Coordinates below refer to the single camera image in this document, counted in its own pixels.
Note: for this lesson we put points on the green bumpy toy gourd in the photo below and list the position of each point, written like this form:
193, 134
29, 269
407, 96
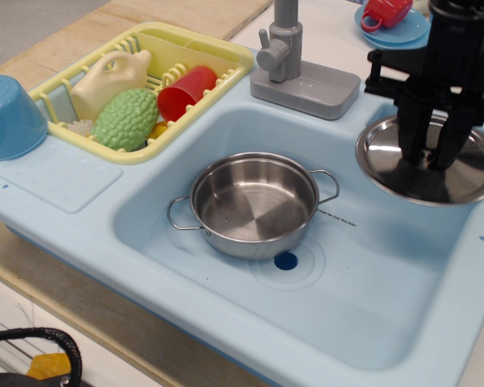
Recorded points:
127, 120

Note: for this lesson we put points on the stainless steel pot lid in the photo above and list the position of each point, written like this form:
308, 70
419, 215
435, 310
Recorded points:
381, 159

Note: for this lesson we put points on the grey toy faucet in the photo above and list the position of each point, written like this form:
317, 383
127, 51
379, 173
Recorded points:
283, 78

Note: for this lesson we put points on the black device corner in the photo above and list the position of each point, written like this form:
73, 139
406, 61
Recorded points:
17, 380

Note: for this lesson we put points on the yellow tape piece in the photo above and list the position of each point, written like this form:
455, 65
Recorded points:
49, 365

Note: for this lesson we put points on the red plastic cup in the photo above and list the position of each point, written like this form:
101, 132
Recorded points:
187, 90

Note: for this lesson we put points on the blue toy plate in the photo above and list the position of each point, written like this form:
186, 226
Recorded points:
412, 32

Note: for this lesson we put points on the light blue toy sink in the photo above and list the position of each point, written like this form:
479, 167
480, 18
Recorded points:
386, 292

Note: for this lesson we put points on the wooden board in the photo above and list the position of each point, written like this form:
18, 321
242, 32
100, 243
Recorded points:
59, 32

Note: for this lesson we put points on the yellow dish rack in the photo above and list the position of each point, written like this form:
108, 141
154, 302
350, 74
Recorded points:
174, 50

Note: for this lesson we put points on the yellow toy piece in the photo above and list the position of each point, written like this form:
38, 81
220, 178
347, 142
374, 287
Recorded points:
160, 128

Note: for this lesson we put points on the red toy mug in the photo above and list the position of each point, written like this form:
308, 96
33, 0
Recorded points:
384, 13

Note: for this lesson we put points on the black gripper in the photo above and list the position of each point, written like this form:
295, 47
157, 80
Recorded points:
446, 74

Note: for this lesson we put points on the cream plastic jug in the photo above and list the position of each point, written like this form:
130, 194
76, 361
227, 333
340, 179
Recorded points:
111, 75

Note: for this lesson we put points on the blue plastic bowl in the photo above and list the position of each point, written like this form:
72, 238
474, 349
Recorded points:
22, 126

